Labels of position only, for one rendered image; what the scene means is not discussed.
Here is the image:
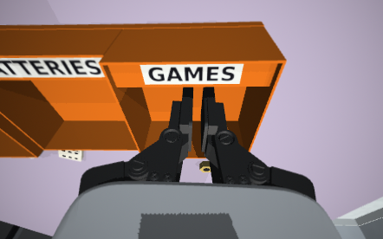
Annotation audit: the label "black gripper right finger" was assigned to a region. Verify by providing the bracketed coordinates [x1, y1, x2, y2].
[201, 87, 316, 201]

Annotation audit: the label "white domino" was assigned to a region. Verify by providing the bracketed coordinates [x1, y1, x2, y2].
[58, 151, 84, 161]

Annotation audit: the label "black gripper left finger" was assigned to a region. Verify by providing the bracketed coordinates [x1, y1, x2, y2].
[78, 87, 193, 196]

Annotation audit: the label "orange bin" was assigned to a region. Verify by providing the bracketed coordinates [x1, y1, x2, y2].
[0, 22, 287, 158]

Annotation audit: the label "yellow hex nut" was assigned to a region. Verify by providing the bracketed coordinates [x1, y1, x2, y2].
[199, 161, 211, 172]

